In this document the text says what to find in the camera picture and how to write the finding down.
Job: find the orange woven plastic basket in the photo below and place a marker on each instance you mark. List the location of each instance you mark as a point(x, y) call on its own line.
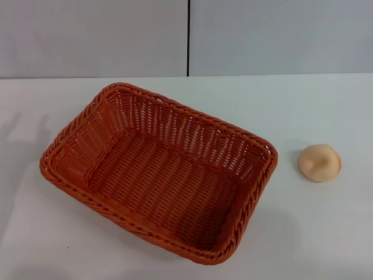
point(163, 181)

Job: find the peach coloured round bun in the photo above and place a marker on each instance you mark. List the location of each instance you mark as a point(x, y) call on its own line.
point(319, 166)

